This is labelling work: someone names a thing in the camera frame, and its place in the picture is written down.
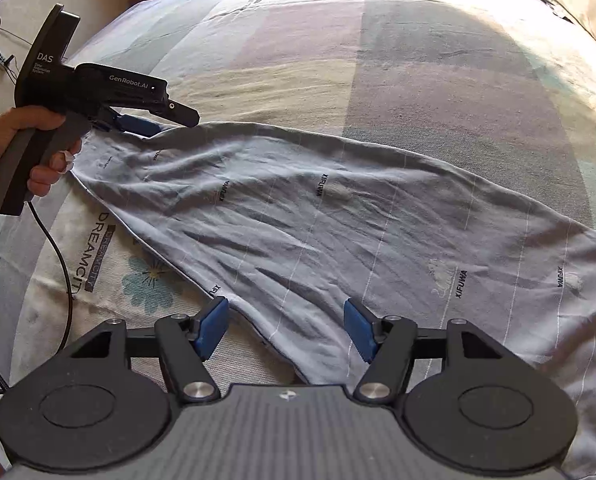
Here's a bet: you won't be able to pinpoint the grey pyjama trousers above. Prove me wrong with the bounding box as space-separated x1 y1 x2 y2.
72 122 596 479

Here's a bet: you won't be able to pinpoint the person left hand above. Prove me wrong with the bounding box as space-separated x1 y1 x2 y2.
0 106 82 206

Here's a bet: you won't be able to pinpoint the white power strip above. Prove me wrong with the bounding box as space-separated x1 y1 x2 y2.
0 51 15 70

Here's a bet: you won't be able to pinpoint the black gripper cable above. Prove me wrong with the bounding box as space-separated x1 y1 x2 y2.
0 199 76 396

